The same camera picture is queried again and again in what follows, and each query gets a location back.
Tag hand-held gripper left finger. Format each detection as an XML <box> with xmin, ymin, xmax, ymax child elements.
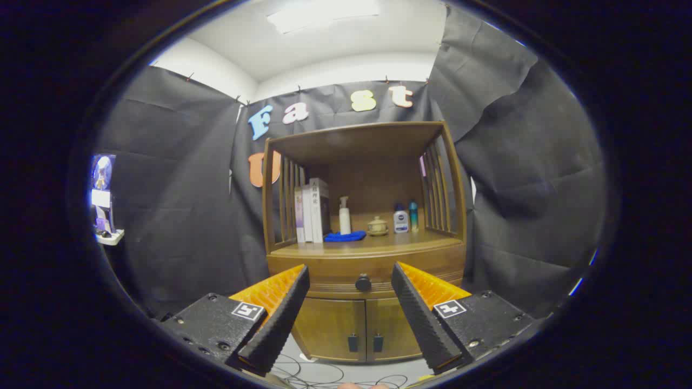
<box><xmin>159</xmin><ymin>264</ymin><xmax>311</xmax><ymax>378</ymax></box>

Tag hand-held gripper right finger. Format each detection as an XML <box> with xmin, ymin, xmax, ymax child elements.
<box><xmin>390</xmin><ymin>261</ymin><xmax>536</xmax><ymax>374</ymax></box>

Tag wooden drawer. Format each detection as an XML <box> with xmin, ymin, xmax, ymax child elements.
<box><xmin>268</xmin><ymin>250</ymin><xmax>467</xmax><ymax>301</ymax></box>

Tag wooden cabinet door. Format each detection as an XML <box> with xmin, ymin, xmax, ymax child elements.
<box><xmin>366</xmin><ymin>297</ymin><xmax>423</xmax><ymax>361</ymax></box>
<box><xmin>292</xmin><ymin>298</ymin><xmax>367</xmax><ymax>363</ymax></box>

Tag wooden countertop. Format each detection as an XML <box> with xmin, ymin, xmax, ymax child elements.
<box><xmin>270</xmin><ymin>226</ymin><xmax>464</xmax><ymax>259</ymax></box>

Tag wooden cabinet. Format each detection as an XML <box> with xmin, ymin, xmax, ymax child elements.
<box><xmin>262</xmin><ymin>121</ymin><xmax>468</xmax><ymax>364</ymax></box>

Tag pale purple book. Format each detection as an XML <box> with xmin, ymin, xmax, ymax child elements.
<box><xmin>295</xmin><ymin>186</ymin><xmax>305</xmax><ymax>244</ymax></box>

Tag white book with dark portrait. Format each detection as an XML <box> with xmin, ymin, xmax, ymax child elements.
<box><xmin>310</xmin><ymin>178</ymin><xmax>331</xmax><ymax>244</ymax></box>

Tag ceiling light panel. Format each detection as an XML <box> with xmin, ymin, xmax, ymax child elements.
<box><xmin>267</xmin><ymin>0</ymin><xmax>382</xmax><ymax>34</ymax></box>

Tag black floor cables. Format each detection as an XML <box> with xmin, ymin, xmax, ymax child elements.
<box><xmin>269</xmin><ymin>354</ymin><xmax>409</xmax><ymax>389</ymax></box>

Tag wall poster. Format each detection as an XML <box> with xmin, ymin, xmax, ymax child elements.
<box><xmin>91</xmin><ymin>154</ymin><xmax>117</xmax><ymax>233</ymax></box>

